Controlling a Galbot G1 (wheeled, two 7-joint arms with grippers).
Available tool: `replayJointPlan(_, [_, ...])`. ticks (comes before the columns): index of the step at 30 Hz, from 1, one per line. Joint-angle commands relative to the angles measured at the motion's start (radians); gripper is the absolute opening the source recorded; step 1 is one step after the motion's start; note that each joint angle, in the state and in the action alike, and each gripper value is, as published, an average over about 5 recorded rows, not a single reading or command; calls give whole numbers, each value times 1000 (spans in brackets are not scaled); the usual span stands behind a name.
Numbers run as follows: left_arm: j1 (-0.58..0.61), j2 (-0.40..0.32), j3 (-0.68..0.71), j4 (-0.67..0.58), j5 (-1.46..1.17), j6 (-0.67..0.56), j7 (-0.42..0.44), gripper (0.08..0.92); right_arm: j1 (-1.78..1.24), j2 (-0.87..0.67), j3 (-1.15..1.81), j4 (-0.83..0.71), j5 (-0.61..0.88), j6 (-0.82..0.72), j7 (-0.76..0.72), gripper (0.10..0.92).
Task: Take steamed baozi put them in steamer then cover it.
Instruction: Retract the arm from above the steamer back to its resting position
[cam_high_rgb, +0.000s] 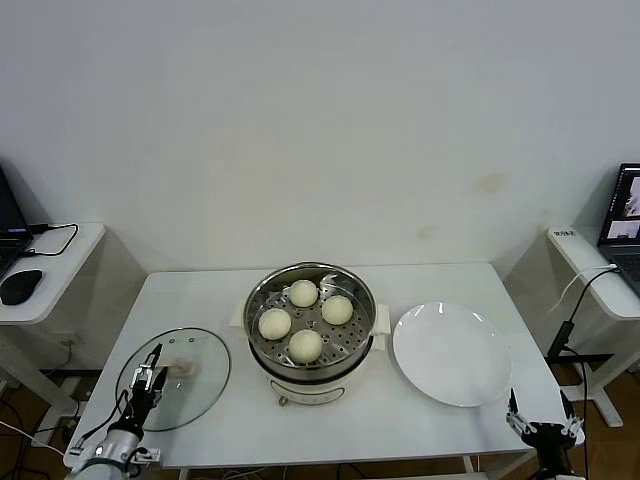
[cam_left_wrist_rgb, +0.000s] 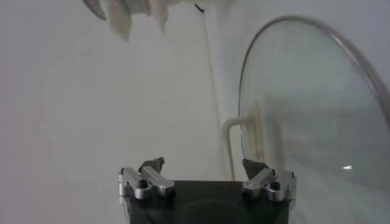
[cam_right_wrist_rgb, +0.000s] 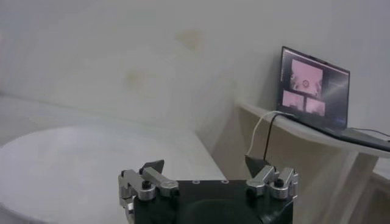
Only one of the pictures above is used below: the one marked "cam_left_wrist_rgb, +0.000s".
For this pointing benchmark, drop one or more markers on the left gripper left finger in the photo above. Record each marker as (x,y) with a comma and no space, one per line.
(155,179)

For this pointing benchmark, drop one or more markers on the cream electric cooker pot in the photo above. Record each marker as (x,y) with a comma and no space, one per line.
(120,21)

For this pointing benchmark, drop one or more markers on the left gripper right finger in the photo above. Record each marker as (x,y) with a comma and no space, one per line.
(265,179)

